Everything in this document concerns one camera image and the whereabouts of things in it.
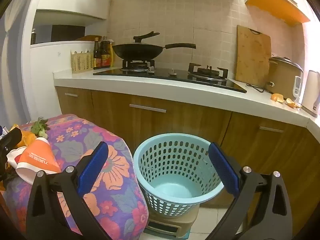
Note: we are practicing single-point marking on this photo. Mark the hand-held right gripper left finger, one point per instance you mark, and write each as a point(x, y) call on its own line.
point(91, 170)

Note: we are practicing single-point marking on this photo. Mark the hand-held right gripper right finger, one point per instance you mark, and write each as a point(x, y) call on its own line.
point(222, 167)

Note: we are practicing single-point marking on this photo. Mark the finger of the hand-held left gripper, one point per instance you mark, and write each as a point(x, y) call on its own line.
point(11, 137)

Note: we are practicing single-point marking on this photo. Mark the green vegetable leaf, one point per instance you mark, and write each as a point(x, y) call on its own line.
point(37, 126)

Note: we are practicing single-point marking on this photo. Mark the light blue plastic basket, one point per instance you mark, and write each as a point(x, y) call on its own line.
point(175, 187)

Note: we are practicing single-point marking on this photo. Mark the large orange peel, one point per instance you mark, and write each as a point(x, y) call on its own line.
point(26, 137)

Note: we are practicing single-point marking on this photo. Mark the floral tablecloth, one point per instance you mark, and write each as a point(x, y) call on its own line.
point(112, 192)

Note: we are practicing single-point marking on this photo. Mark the pale green vegetable stub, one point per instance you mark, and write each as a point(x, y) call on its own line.
point(44, 135)

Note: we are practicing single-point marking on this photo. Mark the beige plastic stool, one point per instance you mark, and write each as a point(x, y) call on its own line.
point(175, 223)

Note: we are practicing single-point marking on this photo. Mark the black burner grate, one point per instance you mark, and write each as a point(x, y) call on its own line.
point(207, 70)
point(137, 64)

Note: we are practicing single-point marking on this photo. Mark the woven utensil basket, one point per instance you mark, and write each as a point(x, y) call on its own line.
point(81, 62)

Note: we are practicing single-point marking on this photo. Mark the black glass gas stove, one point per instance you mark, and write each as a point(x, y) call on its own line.
point(175, 76)

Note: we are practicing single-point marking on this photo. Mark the small dark bottle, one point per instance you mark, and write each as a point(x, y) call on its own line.
point(33, 36)

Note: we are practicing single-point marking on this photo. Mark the beige rice cooker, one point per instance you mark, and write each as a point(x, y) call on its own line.
point(282, 76)

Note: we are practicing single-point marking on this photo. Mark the dark sauce bottle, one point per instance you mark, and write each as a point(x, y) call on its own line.
point(97, 57)

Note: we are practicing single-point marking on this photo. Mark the wooden cutting board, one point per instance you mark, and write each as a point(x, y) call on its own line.
point(252, 57)

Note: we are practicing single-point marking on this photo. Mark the red label oil bottle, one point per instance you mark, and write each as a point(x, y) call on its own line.
point(105, 56)

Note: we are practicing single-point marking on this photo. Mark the white electric kettle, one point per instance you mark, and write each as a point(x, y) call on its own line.
point(311, 92)

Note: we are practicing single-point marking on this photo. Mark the yellow bottle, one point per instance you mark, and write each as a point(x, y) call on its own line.
point(112, 55)

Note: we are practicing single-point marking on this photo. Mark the wooden tray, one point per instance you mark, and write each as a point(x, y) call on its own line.
point(87, 38)

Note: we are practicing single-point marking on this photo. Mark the black wok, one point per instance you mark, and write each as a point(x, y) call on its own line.
point(137, 51)

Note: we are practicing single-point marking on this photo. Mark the orange wall cabinet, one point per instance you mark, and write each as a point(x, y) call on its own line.
point(277, 3)

